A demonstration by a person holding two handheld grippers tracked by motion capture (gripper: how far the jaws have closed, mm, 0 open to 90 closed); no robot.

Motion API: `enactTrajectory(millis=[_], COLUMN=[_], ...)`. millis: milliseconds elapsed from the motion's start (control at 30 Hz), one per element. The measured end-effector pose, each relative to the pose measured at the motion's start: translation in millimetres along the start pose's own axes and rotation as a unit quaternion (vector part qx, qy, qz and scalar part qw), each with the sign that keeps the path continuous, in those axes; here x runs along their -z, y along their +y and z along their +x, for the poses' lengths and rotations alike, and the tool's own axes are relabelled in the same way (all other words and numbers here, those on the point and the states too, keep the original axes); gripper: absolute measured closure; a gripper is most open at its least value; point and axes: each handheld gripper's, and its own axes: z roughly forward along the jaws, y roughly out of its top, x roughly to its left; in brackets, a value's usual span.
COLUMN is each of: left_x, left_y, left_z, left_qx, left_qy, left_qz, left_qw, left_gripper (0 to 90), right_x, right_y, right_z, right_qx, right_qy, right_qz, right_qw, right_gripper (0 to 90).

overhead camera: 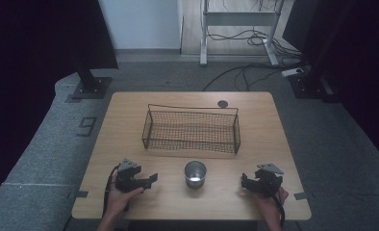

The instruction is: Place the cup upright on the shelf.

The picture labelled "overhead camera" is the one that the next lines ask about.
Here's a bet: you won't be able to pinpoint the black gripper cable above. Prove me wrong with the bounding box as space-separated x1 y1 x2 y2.
266 188 287 229
102 164 121 216

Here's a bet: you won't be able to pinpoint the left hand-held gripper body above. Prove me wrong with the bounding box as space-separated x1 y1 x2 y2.
114 158 147 193

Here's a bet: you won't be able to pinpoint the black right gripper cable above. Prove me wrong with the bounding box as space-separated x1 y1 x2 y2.
266 188 287 229

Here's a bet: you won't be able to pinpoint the silver metal cup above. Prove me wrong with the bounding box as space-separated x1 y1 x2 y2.
184 160 208 190

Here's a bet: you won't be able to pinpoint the white power strip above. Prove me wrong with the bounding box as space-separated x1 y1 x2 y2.
280 66 305 78

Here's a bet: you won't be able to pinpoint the white metal desk frame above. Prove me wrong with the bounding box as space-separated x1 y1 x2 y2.
199 0 286 67

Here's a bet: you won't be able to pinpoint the black floor cables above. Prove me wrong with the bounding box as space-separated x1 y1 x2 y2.
202 0 309 93

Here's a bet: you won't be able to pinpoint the black stand with base plate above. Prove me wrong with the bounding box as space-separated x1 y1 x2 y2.
70 57 114 100
288 47 341 104

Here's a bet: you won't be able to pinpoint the dark curtain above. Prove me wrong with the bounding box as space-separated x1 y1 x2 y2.
0 0 119 213
282 0 379 171

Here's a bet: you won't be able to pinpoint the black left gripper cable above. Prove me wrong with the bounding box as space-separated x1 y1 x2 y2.
102 164 121 216

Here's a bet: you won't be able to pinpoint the person's left hand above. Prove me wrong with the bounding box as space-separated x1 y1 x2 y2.
105 172 145 217

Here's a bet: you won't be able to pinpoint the black wire mesh basket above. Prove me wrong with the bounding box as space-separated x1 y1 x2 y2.
141 103 241 155

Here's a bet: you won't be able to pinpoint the person's right hand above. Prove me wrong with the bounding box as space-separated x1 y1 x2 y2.
254 187 290 221

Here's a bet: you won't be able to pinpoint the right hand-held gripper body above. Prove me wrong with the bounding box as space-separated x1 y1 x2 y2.
254 163 285 195

